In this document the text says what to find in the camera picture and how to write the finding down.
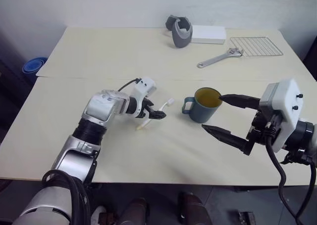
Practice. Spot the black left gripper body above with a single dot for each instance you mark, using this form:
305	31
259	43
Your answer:
144	110

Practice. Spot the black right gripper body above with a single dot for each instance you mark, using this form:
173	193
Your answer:
261	128

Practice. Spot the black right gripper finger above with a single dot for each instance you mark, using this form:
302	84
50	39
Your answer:
230	137
241	100

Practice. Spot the white toothbrush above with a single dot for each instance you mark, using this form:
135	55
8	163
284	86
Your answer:
165	105

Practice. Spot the teal mug with yellow inside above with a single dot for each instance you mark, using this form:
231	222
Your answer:
203	113

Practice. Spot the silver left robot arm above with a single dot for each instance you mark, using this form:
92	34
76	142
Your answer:
99	108

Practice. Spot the silver adjustable wrench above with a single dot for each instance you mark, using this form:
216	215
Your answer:
218	59

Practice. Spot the grey curved plastic shell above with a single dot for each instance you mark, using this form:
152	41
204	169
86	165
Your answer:
182	38

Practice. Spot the white flat box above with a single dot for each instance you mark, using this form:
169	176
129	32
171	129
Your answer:
210	34

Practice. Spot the dark brown rounded shape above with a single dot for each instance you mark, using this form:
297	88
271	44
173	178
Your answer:
194	208
135	211

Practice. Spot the dark grey curved plastic part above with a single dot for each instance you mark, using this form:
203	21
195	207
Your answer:
170	23

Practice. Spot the white and brown object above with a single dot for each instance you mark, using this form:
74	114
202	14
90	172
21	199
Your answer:
99	216

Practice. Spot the stack of blue bowls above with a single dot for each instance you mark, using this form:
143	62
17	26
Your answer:
33	65

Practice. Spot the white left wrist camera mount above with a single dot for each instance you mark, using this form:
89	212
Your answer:
147	85

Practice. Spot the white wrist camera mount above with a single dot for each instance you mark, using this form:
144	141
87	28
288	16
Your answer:
147	85
289	103

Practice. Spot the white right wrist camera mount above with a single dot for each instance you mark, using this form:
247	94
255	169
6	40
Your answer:
289	103

